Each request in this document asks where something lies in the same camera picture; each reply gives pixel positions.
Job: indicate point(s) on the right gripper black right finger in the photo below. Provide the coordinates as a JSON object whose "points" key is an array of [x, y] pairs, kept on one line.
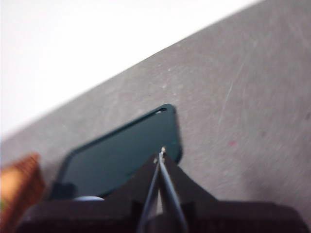
{"points": [[184, 187]]}

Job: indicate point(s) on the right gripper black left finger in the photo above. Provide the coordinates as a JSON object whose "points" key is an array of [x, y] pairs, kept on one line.
{"points": [[132, 187]]}

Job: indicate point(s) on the pale blue round plate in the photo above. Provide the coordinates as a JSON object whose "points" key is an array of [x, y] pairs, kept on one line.
{"points": [[88, 199]]}

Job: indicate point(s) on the dark rectangular cutting board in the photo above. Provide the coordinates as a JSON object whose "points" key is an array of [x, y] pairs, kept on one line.
{"points": [[121, 150]]}

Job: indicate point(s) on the brown wicker basket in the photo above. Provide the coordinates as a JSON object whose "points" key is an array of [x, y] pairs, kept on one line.
{"points": [[29, 174]]}

